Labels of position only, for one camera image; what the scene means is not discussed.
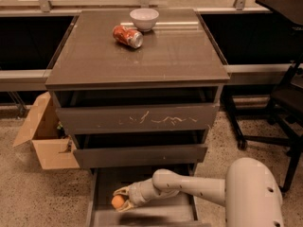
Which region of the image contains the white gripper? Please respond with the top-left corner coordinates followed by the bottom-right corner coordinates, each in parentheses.
top-left (113, 180), bottom-right (155, 212)

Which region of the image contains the orange fruit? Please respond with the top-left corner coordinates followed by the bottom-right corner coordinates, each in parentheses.
top-left (112, 195), bottom-right (125, 209)

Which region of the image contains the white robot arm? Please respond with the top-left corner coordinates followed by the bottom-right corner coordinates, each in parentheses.
top-left (112, 158), bottom-right (284, 227)

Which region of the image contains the grey bottom drawer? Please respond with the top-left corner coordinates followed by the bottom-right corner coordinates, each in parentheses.
top-left (85, 165), bottom-right (211, 227)

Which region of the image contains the grey drawer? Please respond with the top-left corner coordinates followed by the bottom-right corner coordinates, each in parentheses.
top-left (74, 131), bottom-right (207, 168)
top-left (85, 165), bottom-right (211, 227)
top-left (52, 88), bottom-right (220, 134)

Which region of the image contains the grey middle drawer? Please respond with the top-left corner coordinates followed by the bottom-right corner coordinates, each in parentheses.
top-left (74, 131), bottom-right (207, 168)

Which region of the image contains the grey top drawer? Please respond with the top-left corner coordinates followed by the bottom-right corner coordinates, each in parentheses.
top-left (52, 88), bottom-right (220, 134)

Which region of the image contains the grey drawer cabinet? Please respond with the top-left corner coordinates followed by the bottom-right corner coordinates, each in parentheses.
top-left (45, 8), bottom-right (231, 227)

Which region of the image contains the brown cardboard box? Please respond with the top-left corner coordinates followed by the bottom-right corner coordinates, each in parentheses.
top-left (13, 92), bottom-right (80, 170)

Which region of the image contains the crushed orange soda can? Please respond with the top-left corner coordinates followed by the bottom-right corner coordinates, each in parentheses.
top-left (113, 26), bottom-right (143, 49)

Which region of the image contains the black office chair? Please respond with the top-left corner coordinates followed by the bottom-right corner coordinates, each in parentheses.
top-left (222, 58), bottom-right (303, 192)

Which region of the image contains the white bowl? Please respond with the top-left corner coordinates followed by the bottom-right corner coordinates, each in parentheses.
top-left (130, 9), bottom-right (159, 32)

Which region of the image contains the metal window railing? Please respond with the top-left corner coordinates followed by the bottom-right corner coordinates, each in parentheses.
top-left (0, 0), bottom-right (303, 17)

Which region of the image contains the black side table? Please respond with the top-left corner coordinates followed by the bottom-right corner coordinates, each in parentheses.
top-left (256, 0), bottom-right (303, 26)

